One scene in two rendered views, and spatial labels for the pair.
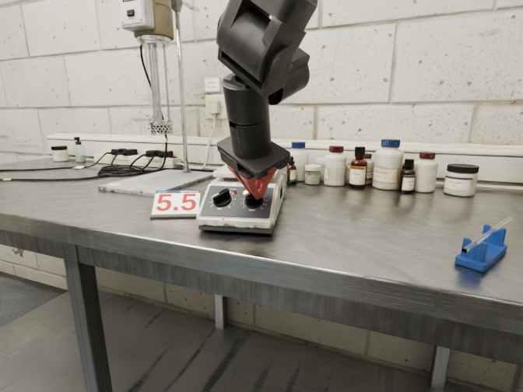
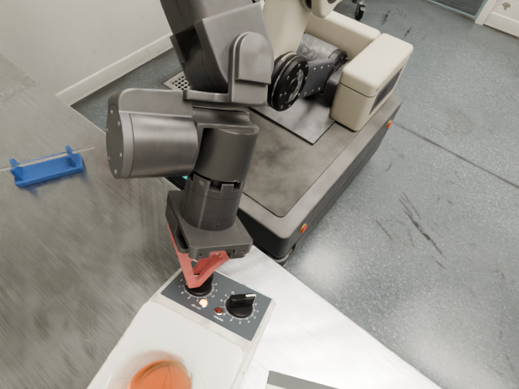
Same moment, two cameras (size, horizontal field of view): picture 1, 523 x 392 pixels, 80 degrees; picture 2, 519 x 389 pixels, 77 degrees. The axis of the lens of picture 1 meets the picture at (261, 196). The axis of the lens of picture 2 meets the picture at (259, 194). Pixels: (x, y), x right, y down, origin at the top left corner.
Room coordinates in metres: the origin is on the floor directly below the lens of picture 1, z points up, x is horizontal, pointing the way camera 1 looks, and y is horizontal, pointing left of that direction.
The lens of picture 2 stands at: (0.62, 0.10, 1.19)
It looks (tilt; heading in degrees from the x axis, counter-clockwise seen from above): 56 degrees down; 192
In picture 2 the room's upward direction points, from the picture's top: 5 degrees clockwise
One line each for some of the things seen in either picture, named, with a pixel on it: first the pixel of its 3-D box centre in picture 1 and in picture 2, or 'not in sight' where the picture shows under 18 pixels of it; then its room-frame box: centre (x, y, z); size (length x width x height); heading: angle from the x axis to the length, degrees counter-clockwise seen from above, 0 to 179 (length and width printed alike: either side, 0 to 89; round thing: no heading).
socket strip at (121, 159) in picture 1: (135, 159); not in sight; (1.24, 0.50, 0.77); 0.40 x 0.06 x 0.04; 68
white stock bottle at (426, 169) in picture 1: (425, 171); not in sight; (0.79, -0.42, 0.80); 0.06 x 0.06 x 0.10
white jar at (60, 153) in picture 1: (60, 153); not in sight; (1.36, 0.88, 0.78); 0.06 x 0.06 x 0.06
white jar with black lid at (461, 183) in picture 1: (461, 180); not in sight; (0.76, -0.50, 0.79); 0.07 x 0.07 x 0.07
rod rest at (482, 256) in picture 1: (483, 245); (45, 164); (0.39, -0.30, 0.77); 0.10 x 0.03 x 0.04; 130
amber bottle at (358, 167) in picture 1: (358, 166); not in sight; (0.84, -0.27, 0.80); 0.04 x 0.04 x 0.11
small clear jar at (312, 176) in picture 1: (312, 174); not in sight; (0.88, -0.15, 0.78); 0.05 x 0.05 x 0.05
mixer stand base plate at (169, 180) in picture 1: (163, 180); not in sight; (0.91, 0.29, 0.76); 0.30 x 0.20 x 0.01; 158
